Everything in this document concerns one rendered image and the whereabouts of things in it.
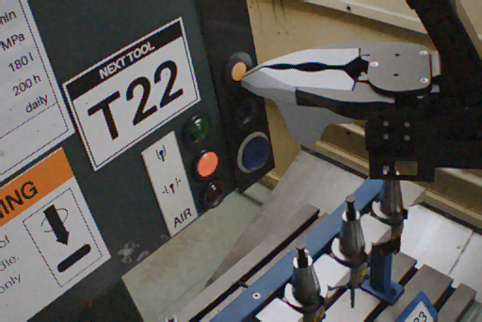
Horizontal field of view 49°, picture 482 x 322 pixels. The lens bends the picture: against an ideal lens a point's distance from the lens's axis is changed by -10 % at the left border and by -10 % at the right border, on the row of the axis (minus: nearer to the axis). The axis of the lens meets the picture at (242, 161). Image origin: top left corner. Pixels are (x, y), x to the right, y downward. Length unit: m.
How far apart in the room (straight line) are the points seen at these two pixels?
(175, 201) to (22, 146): 0.15
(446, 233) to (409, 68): 1.07
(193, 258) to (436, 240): 0.78
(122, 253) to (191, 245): 1.42
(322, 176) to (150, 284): 0.62
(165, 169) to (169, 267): 1.39
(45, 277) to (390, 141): 0.27
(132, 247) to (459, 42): 0.28
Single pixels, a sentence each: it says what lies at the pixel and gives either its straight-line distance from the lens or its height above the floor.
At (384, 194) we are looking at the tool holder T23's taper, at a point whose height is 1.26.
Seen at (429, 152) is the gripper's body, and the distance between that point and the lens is 0.42.
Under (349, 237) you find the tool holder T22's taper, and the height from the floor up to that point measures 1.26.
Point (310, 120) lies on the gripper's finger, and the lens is 0.43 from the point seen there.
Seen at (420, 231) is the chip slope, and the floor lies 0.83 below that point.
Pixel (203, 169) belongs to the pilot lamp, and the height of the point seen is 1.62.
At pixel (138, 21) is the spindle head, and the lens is 0.38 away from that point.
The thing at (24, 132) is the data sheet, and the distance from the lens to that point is 0.35.
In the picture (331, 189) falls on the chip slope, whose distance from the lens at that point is 1.60.
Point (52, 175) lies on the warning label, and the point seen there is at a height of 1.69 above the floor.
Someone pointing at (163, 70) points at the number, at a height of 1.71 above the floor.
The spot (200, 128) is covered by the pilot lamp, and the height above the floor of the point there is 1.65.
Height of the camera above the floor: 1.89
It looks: 38 degrees down
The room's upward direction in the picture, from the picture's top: 12 degrees counter-clockwise
